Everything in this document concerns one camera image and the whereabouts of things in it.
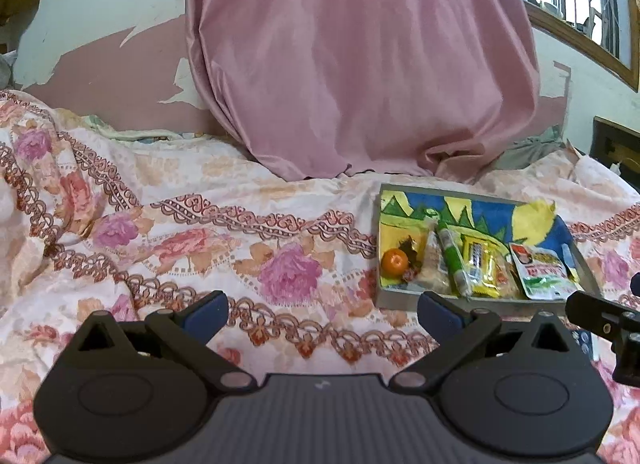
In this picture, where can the gold snack packet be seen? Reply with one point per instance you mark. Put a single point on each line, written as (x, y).
(479, 266)

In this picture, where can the green stick packet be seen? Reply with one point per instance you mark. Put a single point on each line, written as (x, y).
(452, 256)

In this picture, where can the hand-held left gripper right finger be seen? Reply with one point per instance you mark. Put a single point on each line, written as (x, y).
(440, 315)

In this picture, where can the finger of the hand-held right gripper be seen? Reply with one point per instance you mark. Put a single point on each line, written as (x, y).
(592, 311)

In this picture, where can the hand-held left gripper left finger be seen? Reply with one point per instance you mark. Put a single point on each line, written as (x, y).
(205, 316)

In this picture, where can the pink cloth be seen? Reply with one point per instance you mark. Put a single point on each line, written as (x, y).
(360, 54)

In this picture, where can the small orange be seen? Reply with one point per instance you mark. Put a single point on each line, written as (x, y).
(395, 262)

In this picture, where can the floral blanket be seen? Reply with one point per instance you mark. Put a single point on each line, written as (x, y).
(200, 219)

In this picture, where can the clear snack packet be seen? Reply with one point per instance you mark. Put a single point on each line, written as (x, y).
(434, 264)

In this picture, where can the cartoon print tray box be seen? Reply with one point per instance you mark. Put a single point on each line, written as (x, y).
(415, 209)

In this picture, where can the grey cloth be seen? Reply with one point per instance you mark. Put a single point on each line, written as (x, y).
(530, 149)

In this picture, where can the white green snack packet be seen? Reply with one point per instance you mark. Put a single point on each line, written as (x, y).
(545, 271)

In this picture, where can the dark wooden furniture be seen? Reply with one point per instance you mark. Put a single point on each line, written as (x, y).
(617, 144)

